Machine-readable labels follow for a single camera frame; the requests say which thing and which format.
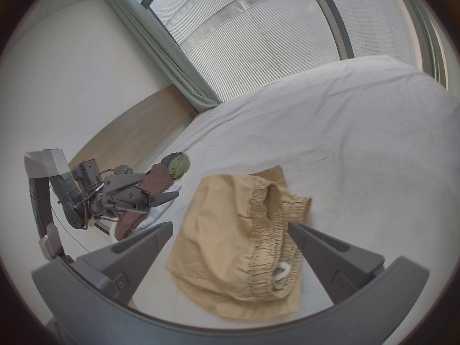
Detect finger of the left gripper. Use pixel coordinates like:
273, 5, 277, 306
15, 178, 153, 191
104, 172, 149, 193
122, 189, 179, 213

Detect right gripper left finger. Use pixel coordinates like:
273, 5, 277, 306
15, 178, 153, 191
74, 221, 175, 307

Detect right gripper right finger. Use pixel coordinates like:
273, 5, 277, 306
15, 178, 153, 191
287, 221, 386, 305

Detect tan shorts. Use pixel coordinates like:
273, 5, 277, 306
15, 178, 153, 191
166, 165, 312, 319

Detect bed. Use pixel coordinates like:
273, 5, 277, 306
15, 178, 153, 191
68, 54, 460, 323

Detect dark brown shorts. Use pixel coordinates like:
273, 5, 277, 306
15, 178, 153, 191
114, 162, 173, 240

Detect green garment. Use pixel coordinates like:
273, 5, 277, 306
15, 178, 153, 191
168, 153, 190, 179

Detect grey-green curtain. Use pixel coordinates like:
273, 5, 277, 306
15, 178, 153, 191
104, 0, 223, 113

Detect window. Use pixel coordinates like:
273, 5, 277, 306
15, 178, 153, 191
124, 0, 450, 104

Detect black cable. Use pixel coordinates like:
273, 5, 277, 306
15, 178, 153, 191
50, 200, 87, 251

